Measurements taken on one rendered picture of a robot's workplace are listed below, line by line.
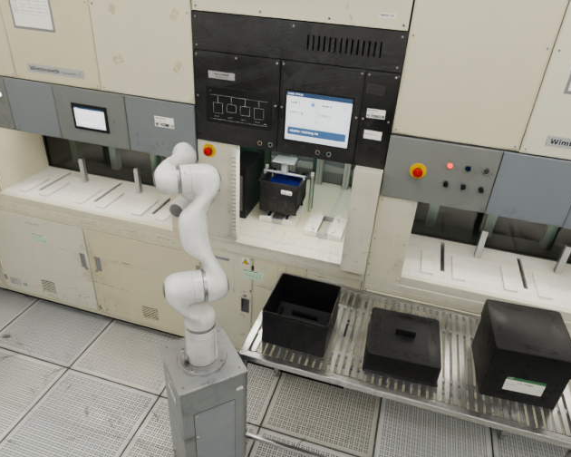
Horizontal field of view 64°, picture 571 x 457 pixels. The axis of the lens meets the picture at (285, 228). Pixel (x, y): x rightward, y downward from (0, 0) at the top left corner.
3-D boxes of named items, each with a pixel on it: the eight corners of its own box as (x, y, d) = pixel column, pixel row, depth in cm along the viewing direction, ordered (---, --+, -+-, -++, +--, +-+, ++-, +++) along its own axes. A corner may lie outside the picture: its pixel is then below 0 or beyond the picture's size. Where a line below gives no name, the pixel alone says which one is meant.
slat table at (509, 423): (237, 462, 229) (238, 353, 189) (275, 373, 278) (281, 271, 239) (517, 554, 200) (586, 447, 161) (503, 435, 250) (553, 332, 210)
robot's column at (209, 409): (189, 507, 209) (179, 395, 170) (171, 455, 230) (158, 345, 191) (246, 480, 221) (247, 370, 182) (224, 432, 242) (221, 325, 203)
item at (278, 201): (256, 215, 260) (257, 162, 243) (267, 199, 277) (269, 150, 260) (297, 223, 254) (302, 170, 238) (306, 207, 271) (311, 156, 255)
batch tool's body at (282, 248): (203, 356, 286) (185, 12, 185) (255, 271, 364) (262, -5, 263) (343, 395, 267) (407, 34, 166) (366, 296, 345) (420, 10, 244)
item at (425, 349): (362, 371, 185) (366, 347, 178) (368, 322, 209) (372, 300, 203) (437, 388, 180) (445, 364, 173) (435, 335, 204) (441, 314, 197)
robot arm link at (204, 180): (184, 299, 173) (227, 293, 177) (187, 309, 161) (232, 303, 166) (171, 164, 164) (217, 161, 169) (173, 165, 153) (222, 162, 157)
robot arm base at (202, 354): (186, 383, 175) (183, 347, 166) (171, 349, 189) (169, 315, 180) (233, 365, 183) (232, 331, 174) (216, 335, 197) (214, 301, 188)
